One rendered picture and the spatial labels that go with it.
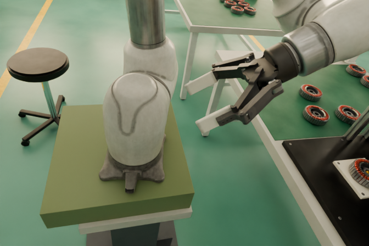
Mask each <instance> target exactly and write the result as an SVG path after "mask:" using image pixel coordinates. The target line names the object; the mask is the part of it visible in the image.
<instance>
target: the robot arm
mask: <svg viewBox="0 0 369 246"><path fill-rule="evenodd" d="M272 1H273V11H272V14H273V16H274V17H275V19H276V21H277V24H278V26H279V28H280V29H281V30H282V31H283V32H284V33H285V34H286V35H284V36H283V37H282V40H281V42H278V43H276V44H274V45H273V46H271V47H269V48H267V49H265V50H264V55H263V56H262V57H261V58H258V59H256V58H255V55H254V53H253V52H251V53H249V54H246V55H244V56H241V57H238V58H233V59H229V60H225V61H221V62H218V63H214V64H212V69H211V71H210V72H208V73H207V74H205V75H203V76H201V77H199V78H197V79H195V80H193V81H191V82H189V83H187V84H185V85H184V86H185V88H186V90H187V91H188V93H189V95H193V94H195V93H197V92H199V91H201V90H203V89H205V88H207V87H209V86H210V85H212V84H214V83H216V82H218V80H219V79H236V78H241V79H242V80H246V82H247V83H248V86H247V87H246V89H245V90H244V92H243V93H242V95H241V96H240V97H239V99H238V100H237V101H236V103H235V104H234V105H232V106H231V105H228V106H226V107H224V108H222V109H220V110H218V111H216V112H214V113H212V114H209V115H207V116H205V117H203V118H201V119H199V120H197V121H196V122H195V123H196V125H197V126H198V128H199V129H200V131H201V133H205V132H207V131H209V130H212V129H214V128H216V127H218V126H223V125H225V124H227V123H229V122H232V121H234V120H239V121H241V122H242V123H243V125H247V124H248V123H250V122H251V121H252V119H253V118H255V117H256V116H257V115H258V113H259V112H261V111H262V110H263V108H264V107H266V106H267V105H268V104H269V102H270V101H272V100H273V99H274V98H275V97H277V96H279V95H280V94H282V93H283V92H284V89H283V86H282V83H284V82H287V81H289V80H291V79H293V78H295V77H297V76H298V75H299V76H301V77H304V76H308V75H310V74H312V73H313V72H315V71H317V70H320V69H322V68H325V67H327V66H329V65H330V64H333V63H336V62H339V61H344V60H348V59H351V58H353V57H356V56H358V55H360V54H362V53H365V52H367V51H369V0H272ZM125 2H126V10H127V17H128V25H129V30H130V39H129V40H128V41H127V42H126V44H125V46H124V71H123V75H121V76H119V77H118V78H117V79H116V80H115V81H114V82H113V83H112V84H111V85H110V87H109V88H108V90H107V92H106V94H105V97H104V101H103V125H104V133H105V139H106V142H107V145H108V149H107V153H106V156H105V161H104V165H103V167H102V169H101V170H100V172H99V178H100V180H102V181H109V180H125V193H126V192H127V194H132V193H134V191H135V188H136V184H137V180H142V181H153V182H156V183H162V182H163V181H164V179H165V174H164V170H163V151H164V142H165V139H166V134H164V132H165V126H166V122H167V115H168V111H169V105H170V101H171V99H172V96H173V94H174V91H175V87H176V82H177V77H178V63H177V59H176V52H175V45H174V44H173V42H172V41H171V40H170V39H169V38H168V37H167V36H166V34H165V3H164V0H125ZM218 67H219V68H218Z"/></svg>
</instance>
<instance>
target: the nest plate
mask: <svg viewBox="0 0 369 246"><path fill-rule="evenodd" d="M354 160H355V159H349V160H339V161H334V162H333V164H334V166H335V167H336V168H337V169H338V171H339V172H340V173H341V174H342V176H343V177H344V178H345V180H346V181H347V182H348V184H349V185H350V186H351V187H352V189H353V190H354V191H355V193H356V194H357V195H358V196H359V198H360V199H366V198H369V188H367V187H365V186H363V185H362V184H360V183H359V182H358V181H357V180H355V179H354V177H352V175H351V173H350V171H349V165H350V164H351V163H352V162H353V161H354Z"/></svg>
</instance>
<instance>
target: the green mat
mask: <svg viewBox="0 0 369 246"><path fill-rule="evenodd" d="M347 67H348V65H346V64H330V65H329V66H327V67H325V68H322V69H320V70H317V71H315V72H313V73H312V74H310V75H308V76H304V77H301V76H299V75H298V76H297V77H295V78H293V79H291V80H289V81H287V82H284V83H282V86H283V89H284V92H283V93H282V94H280V95H279V96H277V97H275V98H274V99H273V100H272V101H270V102H269V104H268V105H267V106H266V107H264V108H263V110H262V111H261V112H259V115H260V117H261V119H262V120H263V122H264V124H265V125H266V127H267V129H268V130H269V132H270V134H271V135H272V137H273V138H274V140H275V141H278V140H287V139H302V138H317V137H332V136H343V135H344V134H345V133H346V132H347V130H348V129H350V127H351V126H352V125H351V124H348V123H346V122H344V121H342V120H341V119H339V118H338V117H337V116H336V114H335V111H336V110H337V108H338V107H339V106H340V105H347V106H350V107H352V108H354V109H356V110H357V111H358V112H359V113H360V114H362V113H363V112H364V111H365V110H366V108H367V107H368V106H369V88H368V87H365V86H364V85H363V84H362V83H361V82H360V80H361V79H362V78H361V77H356V76H353V75H351V74H349V73H348V72H347V71H346V68H347ZM237 80H238V82H239V83H240V85H241V86H242V88H243V89H244V90H245V89H246V87H247V86H248V83H247V82H246V80H242V79H241V78H237ZM305 84H308V85H313V86H315V87H317V88H319V89H320V90H321V91H322V93H323V96H322V97H321V99H320V100H319V101H315V102H314V101H310V100H307V99H305V98H304V97H302V96H301V94H300V93H299V90H300V88H301V86H302V85H305ZM308 105H315V106H318V107H320V108H322V109H323V110H325V111H326V112H327V113H328V114H329V120H328V121H327V123H326V124H325V125H322V126H320V125H315V124H312V123H311V122H309V121H308V120H307V119H306V118H304V116H303V111H304V109H305V107H306V106H308Z"/></svg>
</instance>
